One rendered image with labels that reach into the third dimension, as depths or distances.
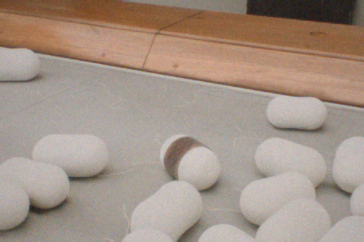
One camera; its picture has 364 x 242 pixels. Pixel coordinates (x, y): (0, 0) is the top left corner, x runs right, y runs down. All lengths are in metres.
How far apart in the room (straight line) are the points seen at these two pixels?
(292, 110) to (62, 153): 0.12
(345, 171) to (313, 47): 0.15
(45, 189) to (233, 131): 0.12
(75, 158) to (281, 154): 0.09
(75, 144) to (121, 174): 0.03
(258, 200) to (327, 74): 0.16
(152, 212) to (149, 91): 0.17
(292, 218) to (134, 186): 0.08
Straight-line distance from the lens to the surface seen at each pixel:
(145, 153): 0.27
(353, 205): 0.22
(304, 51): 0.37
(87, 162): 0.24
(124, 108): 0.33
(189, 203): 0.20
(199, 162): 0.23
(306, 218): 0.19
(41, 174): 0.22
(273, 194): 0.21
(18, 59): 0.38
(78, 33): 0.44
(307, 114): 0.30
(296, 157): 0.24
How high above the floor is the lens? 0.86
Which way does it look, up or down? 23 degrees down
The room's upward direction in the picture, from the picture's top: 1 degrees clockwise
